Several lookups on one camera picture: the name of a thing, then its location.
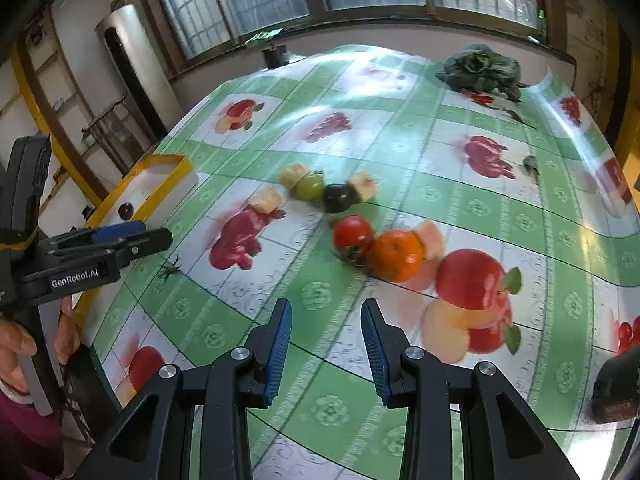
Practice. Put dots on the green bottle on sill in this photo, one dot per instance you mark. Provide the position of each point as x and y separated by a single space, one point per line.
541 21

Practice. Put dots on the wooden chair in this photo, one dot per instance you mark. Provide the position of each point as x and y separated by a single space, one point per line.
120 132

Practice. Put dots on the green tomato stem calyx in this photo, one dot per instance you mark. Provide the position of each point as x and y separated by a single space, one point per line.
169 268

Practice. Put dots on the dark plum by corn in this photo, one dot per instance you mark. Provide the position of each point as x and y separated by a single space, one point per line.
338 197

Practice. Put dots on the small loose leaf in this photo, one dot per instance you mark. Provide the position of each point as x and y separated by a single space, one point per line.
530 166

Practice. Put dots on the green cloth on sill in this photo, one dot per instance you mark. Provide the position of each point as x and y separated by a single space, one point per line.
263 39

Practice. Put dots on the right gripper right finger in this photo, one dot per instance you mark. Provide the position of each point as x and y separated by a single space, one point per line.
395 374

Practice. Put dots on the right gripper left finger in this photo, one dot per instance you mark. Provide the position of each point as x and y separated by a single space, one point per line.
261 377

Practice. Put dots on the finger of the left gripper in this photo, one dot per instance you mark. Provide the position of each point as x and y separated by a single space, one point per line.
107 234
140 245

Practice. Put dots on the green grape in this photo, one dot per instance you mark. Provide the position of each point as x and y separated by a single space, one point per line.
310 187

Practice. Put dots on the corn cob piece back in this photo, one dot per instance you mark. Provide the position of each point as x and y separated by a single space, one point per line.
291 175

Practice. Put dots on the red tomato on table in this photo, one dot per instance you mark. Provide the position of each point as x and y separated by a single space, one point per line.
352 236

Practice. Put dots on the green leafy vegetable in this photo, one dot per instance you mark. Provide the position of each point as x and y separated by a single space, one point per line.
480 69

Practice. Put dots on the person left hand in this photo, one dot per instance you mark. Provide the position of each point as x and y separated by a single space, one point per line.
15 342

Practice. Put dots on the dark plum in box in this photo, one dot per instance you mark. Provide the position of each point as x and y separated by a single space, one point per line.
125 211

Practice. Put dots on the loose green leaf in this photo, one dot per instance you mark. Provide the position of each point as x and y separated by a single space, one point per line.
518 118

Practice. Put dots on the orange tangerine on table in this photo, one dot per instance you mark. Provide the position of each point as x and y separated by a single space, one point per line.
395 256

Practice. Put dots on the yellow rimmed white box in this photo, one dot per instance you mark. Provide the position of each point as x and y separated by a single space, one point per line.
154 187

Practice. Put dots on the metal water heater cylinder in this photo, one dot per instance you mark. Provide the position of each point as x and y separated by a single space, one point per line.
127 44

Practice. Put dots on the black pot on sill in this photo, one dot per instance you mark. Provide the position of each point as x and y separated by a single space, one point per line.
276 56

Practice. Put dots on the corn cob piece right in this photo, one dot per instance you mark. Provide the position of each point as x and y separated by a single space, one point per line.
363 185

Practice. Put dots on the green fruit print tablecloth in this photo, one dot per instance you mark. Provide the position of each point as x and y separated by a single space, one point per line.
486 229

